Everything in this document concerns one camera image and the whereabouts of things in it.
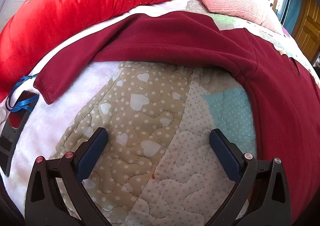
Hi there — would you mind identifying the blue ribbon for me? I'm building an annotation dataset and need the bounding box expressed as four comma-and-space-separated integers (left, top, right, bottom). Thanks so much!
7, 74, 38, 113

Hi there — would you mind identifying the red floral pillow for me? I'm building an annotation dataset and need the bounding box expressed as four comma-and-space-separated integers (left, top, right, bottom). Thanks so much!
0, 0, 198, 103

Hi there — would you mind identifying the black flat device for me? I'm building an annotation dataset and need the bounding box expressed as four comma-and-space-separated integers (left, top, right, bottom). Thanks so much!
0, 90, 40, 177

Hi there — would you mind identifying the dark red garment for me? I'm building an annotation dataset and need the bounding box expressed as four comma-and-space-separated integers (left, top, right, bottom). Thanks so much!
33, 12, 320, 226

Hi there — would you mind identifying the wooden door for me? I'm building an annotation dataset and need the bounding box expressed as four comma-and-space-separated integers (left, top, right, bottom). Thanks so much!
291, 0, 320, 61

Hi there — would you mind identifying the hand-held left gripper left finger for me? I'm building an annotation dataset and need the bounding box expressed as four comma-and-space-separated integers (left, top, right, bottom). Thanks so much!
24, 127, 113, 226

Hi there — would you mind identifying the blue curtain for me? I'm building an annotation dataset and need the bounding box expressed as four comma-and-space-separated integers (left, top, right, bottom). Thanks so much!
276, 0, 304, 35

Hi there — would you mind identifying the white fleece blanket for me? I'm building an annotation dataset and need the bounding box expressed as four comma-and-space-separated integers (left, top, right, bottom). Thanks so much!
0, 0, 198, 216

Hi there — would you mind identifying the patchwork heart quilt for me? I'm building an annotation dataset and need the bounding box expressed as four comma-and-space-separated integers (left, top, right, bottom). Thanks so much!
24, 0, 320, 226

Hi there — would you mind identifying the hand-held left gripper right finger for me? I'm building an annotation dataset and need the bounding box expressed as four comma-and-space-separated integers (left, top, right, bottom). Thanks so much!
207, 128, 293, 226

